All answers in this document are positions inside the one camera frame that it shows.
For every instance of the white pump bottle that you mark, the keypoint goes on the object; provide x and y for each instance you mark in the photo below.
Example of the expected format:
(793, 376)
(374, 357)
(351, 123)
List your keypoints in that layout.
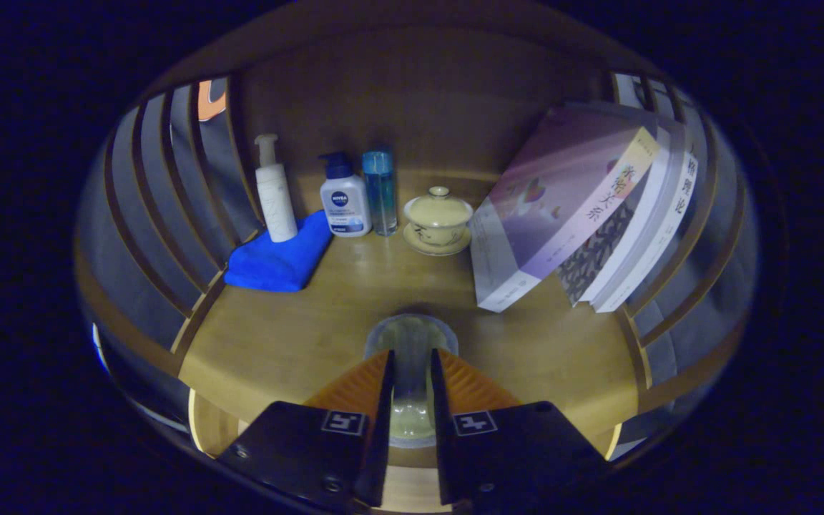
(276, 200)

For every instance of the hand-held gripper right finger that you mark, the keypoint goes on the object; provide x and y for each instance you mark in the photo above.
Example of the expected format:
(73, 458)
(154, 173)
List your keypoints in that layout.
(444, 429)

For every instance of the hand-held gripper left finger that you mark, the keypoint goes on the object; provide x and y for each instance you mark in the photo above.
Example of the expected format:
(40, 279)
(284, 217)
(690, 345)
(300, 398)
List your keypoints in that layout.
(380, 429)

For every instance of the purple book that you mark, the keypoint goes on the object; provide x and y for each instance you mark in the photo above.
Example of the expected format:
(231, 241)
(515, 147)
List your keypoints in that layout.
(562, 193)

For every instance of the blue transparent bottle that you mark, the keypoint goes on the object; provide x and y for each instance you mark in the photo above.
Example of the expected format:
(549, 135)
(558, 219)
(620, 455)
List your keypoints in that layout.
(380, 193)

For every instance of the patterned cover book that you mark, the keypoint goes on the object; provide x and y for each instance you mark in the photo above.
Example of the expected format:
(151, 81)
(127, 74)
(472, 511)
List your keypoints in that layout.
(598, 250)

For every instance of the wooden countertop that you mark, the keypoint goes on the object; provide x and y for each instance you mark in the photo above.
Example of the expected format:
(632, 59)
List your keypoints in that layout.
(297, 336)

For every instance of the beige lidded teacup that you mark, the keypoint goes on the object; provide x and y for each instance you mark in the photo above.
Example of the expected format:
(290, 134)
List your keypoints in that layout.
(438, 214)

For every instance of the white lotion bottle blue cap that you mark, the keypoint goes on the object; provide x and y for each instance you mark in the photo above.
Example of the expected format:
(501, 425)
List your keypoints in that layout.
(344, 204)

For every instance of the wooden cabinet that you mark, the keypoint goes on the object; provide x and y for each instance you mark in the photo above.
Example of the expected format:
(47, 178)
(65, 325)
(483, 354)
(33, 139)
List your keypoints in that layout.
(419, 93)

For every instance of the blue folded cloth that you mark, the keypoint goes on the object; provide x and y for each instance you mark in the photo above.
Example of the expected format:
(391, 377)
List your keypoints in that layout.
(276, 261)

